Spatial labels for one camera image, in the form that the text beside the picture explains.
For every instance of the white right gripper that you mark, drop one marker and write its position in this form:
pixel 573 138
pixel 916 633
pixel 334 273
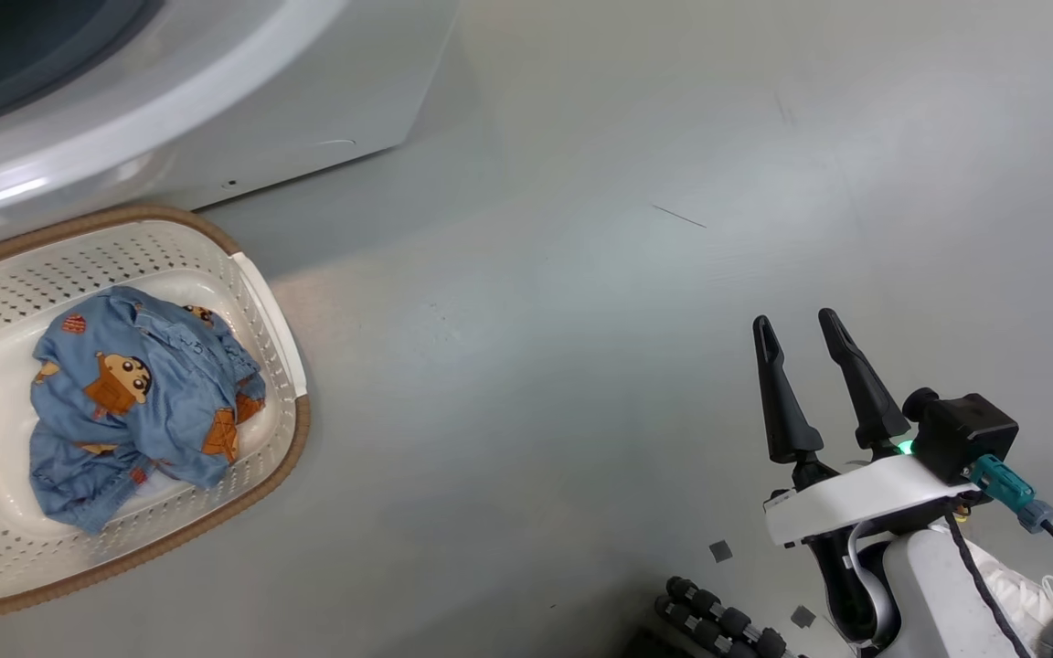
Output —
pixel 856 498

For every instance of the blue cartoon print shirt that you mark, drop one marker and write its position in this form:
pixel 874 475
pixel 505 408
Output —
pixel 152 411

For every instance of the black robot base rollers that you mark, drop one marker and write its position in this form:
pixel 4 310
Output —
pixel 718 621

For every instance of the white front-load washing machine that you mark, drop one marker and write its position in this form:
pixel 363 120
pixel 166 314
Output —
pixel 307 82

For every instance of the grey rubber door gasket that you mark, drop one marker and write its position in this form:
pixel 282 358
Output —
pixel 15 55

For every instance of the grey square floor marker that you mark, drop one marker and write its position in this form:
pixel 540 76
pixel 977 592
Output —
pixel 803 617
pixel 720 551

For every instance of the white sneaker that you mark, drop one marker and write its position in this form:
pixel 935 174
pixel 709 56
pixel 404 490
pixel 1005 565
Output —
pixel 1025 594

